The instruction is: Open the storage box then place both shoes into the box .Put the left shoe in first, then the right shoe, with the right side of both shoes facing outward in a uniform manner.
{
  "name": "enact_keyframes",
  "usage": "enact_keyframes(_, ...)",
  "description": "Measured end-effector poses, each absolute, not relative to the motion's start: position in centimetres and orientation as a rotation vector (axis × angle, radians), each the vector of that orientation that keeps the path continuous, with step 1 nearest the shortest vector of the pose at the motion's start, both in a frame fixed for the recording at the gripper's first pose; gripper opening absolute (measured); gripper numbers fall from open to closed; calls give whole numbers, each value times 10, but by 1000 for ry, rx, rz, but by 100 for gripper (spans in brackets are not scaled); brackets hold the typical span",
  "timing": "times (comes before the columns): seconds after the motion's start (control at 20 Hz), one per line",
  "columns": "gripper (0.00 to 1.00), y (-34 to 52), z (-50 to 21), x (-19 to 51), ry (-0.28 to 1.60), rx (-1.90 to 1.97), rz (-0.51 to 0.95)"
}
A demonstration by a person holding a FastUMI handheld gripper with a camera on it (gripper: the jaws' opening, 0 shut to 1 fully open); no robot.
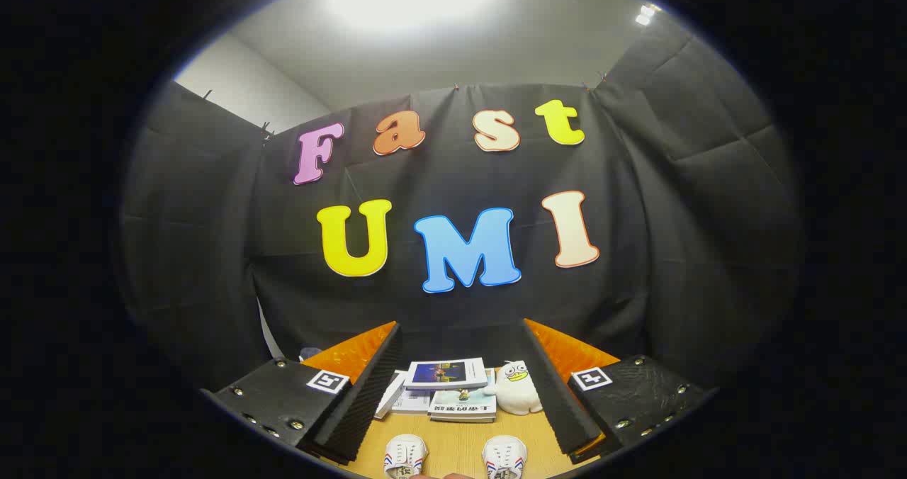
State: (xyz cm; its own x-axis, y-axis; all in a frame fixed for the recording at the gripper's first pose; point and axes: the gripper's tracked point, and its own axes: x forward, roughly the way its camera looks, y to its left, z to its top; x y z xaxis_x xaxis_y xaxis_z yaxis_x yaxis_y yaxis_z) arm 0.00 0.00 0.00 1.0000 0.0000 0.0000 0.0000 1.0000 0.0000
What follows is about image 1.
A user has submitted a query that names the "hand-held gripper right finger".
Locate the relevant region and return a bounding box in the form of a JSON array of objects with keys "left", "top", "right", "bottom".
[{"left": 521, "top": 317, "right": 713, "bottom": 466}]

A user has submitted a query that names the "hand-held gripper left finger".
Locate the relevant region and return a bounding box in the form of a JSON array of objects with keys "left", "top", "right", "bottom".
[{"left": 202, "top": 321, "right": 403, "bottom": 466}]

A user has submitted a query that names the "white striped canvas shoe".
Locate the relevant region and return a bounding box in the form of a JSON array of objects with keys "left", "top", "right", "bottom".
[
  {"left": 482, "top": 435, "right": 529, "bottom": 479},
  {"left": 383, "top": 433, "right": 429, "bottom": 479}
]

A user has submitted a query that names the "white portrait cover book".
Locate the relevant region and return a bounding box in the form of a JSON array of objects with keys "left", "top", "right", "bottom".
[{"left": 374, "top": 371, "right": 409, "bottom": 420}]

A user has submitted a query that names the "white duck plush toy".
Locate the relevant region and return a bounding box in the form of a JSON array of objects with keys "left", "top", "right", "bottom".
[{"left": 484, "top": 360, "right": 543, "bottom": 416}]

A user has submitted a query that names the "thin white lettered book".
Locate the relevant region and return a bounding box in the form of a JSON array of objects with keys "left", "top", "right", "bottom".
[{"left": 391, "top": 387, "right": 434, "bottom": 416}]

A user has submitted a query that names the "blue night picture book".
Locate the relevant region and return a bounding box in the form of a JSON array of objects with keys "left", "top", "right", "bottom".
[{"left": 404, "top": 357, "right": 489, "bottom": 392}]

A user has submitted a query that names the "thick pale green book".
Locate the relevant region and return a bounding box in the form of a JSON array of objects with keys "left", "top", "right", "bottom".
[{"left": 428, "top": 385, "right": 497, "bottom": 424}]

